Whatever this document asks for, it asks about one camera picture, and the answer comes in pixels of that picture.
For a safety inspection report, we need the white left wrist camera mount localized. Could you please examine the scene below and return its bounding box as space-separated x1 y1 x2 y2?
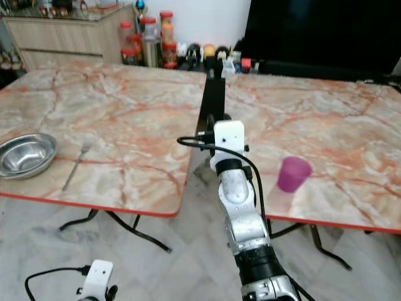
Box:
80 259 114 297

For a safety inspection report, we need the tall orange red-lidded jar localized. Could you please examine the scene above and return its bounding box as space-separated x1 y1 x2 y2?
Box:
159 10 175 45

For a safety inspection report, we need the small black figurine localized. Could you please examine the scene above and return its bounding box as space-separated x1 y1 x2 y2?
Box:
187 42 203 61

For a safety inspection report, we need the steel fork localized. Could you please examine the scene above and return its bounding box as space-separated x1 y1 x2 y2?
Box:
61 140 93 192

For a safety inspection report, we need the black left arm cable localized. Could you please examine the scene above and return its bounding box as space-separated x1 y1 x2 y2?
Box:
24 266 89 301

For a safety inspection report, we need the black flat television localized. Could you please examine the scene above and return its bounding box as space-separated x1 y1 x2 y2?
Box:
241 0 401 63

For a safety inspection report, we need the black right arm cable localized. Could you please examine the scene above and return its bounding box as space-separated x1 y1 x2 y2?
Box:
176 135 271 221

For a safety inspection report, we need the steel bowl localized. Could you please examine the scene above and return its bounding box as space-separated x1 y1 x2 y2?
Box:
0 132 59 181

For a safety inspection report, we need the purple plastic cup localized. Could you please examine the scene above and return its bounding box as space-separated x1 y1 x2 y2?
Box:
276 156 314 194

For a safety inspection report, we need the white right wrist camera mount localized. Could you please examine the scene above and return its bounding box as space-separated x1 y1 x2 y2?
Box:
212 120 246 161

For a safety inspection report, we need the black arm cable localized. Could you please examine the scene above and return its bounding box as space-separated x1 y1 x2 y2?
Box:
24 266 89 301
176 135 271 221

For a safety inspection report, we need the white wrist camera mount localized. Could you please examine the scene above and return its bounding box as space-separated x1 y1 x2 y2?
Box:
212 120 246 161
80 259 114 297

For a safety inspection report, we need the red-lidded plastic jar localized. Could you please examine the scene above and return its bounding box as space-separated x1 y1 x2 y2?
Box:
161 41 179 68
122 48 140 66
120 21 136 50
140 16 158 38

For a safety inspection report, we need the light wooden cabinet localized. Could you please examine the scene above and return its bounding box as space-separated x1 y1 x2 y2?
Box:
3 5 137 72

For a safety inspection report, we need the small white box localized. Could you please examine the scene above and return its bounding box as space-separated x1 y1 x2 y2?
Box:
221 59 236 78

